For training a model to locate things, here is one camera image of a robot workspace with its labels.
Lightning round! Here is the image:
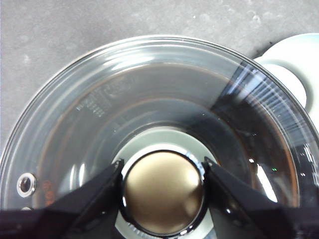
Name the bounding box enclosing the pale green electric steamer pot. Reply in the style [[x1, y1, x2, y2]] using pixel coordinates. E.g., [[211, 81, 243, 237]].
[[251, 33, 319, 119]]

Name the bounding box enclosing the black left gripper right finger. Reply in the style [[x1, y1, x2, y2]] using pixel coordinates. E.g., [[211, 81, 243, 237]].
[[202, 156, 319, 239]]

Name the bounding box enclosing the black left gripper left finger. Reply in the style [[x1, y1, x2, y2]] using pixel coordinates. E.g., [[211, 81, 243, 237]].
[[0, 158, 125, 239]]

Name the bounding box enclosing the glass lid with green knob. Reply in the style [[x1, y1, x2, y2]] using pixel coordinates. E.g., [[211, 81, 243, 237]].
[[0, 35, 319, 237]]

